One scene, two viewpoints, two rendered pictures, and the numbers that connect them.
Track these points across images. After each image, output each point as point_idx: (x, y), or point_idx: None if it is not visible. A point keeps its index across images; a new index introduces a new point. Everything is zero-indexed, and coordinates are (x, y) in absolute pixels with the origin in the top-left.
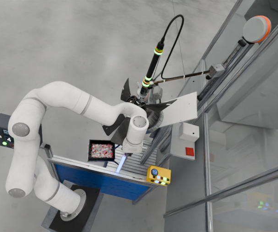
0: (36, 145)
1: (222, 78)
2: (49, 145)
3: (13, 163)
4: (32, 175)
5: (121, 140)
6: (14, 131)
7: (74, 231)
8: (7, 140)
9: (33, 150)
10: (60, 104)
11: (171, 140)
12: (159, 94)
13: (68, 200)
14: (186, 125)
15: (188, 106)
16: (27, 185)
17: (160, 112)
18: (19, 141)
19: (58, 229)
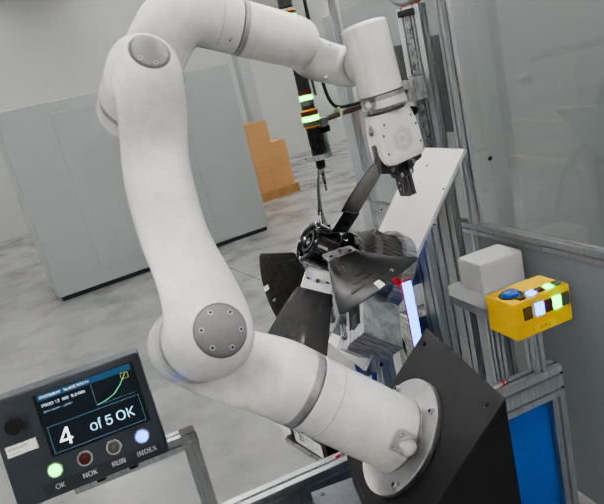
0: (189, 165)
1: (435, 102)
2: (191, 425)
3: (158, 250)
4: (227, 266)
5: (366, 288)
6: (138, 55)
7: (477, 415)
8: (62, 446)
9: (190, 183)
10: (194, 11)
11: (475, 305)
12: (354, 230)
13: (375, 384)
14: (470, 256)
15: (430, 166)
16: (234, 291)
17: (390, 231)
18: (149, 137)
19: (431, 502)
